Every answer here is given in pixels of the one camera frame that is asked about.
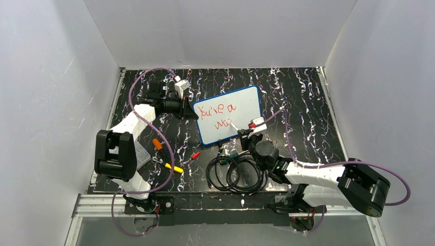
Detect blue framed whiteboard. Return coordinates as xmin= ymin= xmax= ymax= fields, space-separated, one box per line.
xmin=192 ymin=86 xmax=262 ymax=146

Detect red marker cap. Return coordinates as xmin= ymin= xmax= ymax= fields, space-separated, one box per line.
xmin=191 ymin=152 xmax=200 ymax=160

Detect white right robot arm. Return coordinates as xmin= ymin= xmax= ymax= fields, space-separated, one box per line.
xmin=238 ymin=130 xmax=390 ymax=217

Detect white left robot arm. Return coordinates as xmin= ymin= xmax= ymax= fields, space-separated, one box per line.
xmin=94 ymin=79 xmax=198 ymax=201

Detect clear plastic organizer box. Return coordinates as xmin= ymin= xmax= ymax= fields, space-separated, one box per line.
xmin=134 ymin=141 xmax=151 ymax=171

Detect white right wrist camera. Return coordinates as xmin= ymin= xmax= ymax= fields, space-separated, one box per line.
xmin=248 ymin=117 xmax=267 ymax=137

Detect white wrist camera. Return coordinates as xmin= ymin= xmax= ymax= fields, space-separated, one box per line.
xmin=248 ymin=117 xmax=267 ymax=137
xmin=174 ymin=76 xmax=191 ymax=98

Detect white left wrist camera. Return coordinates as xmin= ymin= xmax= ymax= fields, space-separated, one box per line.
xmin=174 ymin=76 xmax=191 ymax=98

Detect green handled screwdriver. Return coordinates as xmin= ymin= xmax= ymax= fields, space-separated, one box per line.
xmin=218 ymin=150 xmax=249 ymax=165

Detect coiled black cable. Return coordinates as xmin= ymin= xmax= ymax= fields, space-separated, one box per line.
xmin=206 ymin=153 xmax=269 ymax=195

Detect orange handled screwdriver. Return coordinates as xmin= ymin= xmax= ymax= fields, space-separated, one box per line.
xmin=152 ymin=138 xmax=168 ymax=162

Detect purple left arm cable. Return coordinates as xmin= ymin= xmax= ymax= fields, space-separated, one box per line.
xmin=111 ymin=67 xmax=178 ymax=237

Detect yellow handled tool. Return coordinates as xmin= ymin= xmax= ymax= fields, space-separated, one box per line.
xmin=165 ymin=163 xmax=184 ymax=174

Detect aluminium table edge rail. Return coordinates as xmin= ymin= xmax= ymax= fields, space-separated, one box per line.
xmin=316 ymin=66 xmax=349 ymax=161

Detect front aluminium frame rail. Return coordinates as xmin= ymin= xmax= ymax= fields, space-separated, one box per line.
xmin=72 ymin=192 xmax=378 ymax=218

